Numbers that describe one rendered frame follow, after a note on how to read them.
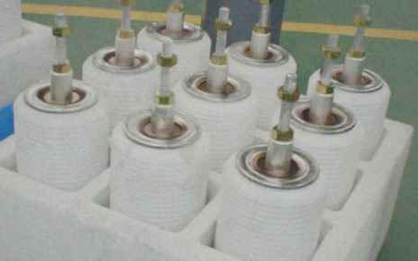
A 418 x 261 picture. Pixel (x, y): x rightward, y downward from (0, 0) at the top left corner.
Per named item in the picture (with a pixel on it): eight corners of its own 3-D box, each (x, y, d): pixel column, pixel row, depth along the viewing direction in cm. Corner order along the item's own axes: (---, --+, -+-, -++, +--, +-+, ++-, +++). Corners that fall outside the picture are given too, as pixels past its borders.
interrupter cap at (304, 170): (304, 202, 57) (305, 195, 57) (220, 176, 60) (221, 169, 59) (328, 162, 63) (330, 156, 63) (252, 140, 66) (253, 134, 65)
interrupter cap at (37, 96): (57, 78, 74) (57, 72, 74) (113, 97, 71) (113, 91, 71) (7, 101, 68) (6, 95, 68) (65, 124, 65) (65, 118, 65)
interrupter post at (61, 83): (60, 92, 71) (60, 62, 70) (78, 99, 70) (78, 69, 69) (44, 100, 69) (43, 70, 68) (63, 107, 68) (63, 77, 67)
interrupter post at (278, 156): (285, 179, 60) (290, 147, 59) (259, 171, 61) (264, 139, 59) (293, 167, 62) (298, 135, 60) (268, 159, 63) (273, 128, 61)
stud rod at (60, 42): (62, 82, 70) (62, 10, 66) (68, 84, 69) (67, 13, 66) (54, 83, 69) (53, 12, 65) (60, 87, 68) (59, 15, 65)
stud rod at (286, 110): (281, 157, 60) (293, 78, 56) (271, 152, 61) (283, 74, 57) (286, 153, 61) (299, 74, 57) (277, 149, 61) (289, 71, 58)
